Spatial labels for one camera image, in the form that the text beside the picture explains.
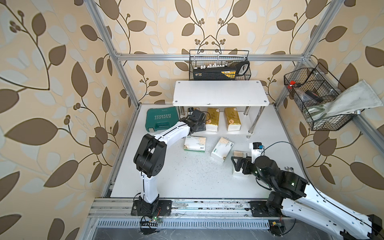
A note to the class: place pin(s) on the aluminium cage frame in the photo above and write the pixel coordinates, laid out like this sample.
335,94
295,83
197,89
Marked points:
277,37

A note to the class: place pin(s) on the steel wrenches on table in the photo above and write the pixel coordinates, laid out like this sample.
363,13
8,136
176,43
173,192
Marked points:
289,169

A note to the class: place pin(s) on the black wire basket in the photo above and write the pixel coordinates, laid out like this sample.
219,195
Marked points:
218,57
311,91

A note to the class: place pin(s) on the right black wire basket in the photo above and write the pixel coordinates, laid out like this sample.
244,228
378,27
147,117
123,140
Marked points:
311,91

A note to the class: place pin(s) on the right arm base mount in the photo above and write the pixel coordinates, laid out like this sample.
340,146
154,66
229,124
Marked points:
265,209

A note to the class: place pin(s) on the black yellow tool box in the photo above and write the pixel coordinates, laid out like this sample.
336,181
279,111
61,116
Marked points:
235,72

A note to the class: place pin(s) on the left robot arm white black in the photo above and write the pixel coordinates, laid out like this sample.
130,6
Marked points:
151,154

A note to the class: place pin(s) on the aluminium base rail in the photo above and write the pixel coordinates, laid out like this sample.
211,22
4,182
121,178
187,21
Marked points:
223,214

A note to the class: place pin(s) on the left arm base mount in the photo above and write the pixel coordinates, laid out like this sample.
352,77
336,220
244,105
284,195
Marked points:
157,208

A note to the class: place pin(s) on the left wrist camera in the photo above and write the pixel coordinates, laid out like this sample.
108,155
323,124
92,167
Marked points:
190,109

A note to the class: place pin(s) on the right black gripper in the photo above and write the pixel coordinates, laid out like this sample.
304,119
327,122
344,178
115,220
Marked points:
247,162

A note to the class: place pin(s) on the white two-tier shelf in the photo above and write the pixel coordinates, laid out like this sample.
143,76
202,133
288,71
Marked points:
248,97

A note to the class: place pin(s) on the white tissue pack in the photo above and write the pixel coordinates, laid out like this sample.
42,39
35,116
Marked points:
195,144
238,154
222,149

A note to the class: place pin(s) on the back black wire basket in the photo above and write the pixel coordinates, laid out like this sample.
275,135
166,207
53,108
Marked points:
218,57

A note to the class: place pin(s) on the white cloth rag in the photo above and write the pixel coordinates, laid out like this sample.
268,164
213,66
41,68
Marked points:
358,97

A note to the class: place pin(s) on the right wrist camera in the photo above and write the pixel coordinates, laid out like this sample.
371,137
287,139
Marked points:
257,149

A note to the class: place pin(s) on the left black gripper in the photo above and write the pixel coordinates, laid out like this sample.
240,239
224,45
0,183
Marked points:
203,127

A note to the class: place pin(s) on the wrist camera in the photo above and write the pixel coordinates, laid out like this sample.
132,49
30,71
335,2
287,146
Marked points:
190,109
257,149

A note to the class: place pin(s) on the green plastic tool case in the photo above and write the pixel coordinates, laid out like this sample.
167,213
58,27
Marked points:
161,119

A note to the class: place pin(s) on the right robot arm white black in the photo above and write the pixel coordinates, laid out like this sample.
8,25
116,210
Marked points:
295,197

